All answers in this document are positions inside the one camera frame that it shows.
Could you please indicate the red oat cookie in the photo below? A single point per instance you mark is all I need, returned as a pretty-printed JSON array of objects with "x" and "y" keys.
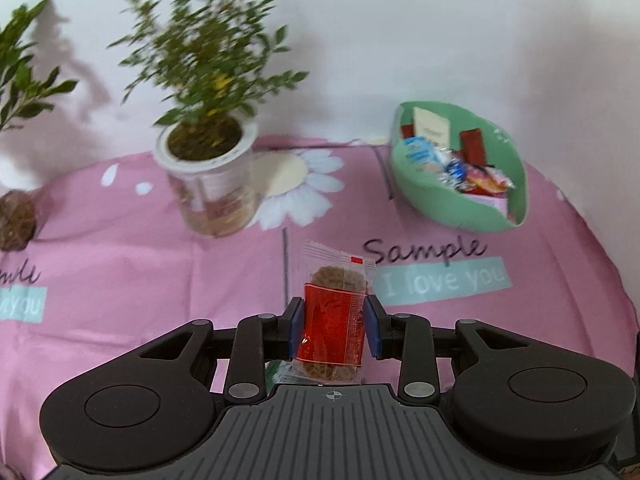
[{"x": 337, "y": 283}]

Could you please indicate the pink printed tablecloth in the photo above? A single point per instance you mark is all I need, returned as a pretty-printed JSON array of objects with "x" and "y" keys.
[{"x": 114, "y": 267}]

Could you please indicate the red glossy candy packet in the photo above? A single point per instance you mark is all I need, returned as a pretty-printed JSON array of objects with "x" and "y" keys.
[{"x": 485, "y": 180}]

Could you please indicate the cream milk tea sachet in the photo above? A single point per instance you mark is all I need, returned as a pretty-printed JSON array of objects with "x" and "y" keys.
[{"x": 431, "y": 127}]

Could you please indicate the red chocolate bar wrapper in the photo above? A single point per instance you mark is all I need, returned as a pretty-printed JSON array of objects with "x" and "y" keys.
[{"x": 472, "y": 147}]

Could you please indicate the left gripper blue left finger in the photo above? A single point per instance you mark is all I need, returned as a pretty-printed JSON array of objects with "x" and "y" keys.
[{"x": 255, "y": 342}]

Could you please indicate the blue jelly cup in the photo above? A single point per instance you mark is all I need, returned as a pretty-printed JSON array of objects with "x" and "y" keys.
[{"x": 422, "y": 154}]

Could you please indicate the green plastic bowl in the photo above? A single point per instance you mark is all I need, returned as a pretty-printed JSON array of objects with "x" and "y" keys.
[{"x": 439, "y": 196}]

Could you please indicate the potted green plant clear cup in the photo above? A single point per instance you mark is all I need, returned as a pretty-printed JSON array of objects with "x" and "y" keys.
[{"x": 210, "y": 57}]

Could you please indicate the green clear empty wrapper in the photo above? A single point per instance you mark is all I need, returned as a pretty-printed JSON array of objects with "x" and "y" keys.
[{"x": 284, "y": 372}]

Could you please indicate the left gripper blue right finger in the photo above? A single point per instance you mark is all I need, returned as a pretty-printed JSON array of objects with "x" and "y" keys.
[{"x": 408, "y": 339}]

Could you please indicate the brown woven ball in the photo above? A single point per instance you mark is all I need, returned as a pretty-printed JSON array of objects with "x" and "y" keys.
[{"x": 18, "y": 220}]

